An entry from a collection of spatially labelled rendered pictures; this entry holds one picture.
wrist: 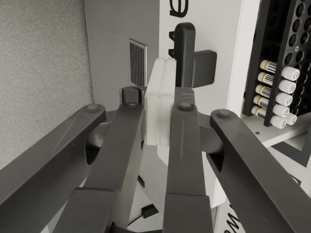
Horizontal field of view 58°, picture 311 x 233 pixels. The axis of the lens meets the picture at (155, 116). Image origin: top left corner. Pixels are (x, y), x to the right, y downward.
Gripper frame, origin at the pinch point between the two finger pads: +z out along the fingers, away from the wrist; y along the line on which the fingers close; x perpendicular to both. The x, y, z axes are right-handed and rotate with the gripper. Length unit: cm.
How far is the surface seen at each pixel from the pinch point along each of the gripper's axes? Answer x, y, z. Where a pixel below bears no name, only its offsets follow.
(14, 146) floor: -56, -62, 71
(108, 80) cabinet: -25, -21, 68
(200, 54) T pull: 1.4, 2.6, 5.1
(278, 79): -3.0, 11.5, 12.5
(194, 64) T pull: 0.7, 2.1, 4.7
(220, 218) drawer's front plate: -32.5, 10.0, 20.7
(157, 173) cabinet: -41, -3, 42
